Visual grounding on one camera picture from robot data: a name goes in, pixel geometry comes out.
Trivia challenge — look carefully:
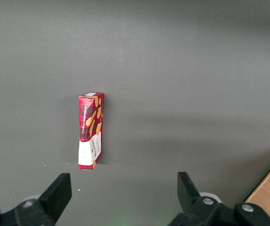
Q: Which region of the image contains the red tartan shortbread cookie box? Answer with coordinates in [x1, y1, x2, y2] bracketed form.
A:
[77, 91, 105, 170]

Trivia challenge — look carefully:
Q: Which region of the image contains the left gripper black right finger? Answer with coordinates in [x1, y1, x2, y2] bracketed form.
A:
[167, 171, 270, 226]

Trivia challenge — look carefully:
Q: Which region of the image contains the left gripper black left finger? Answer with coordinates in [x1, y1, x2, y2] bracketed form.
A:
[0, 173, 73, 226]

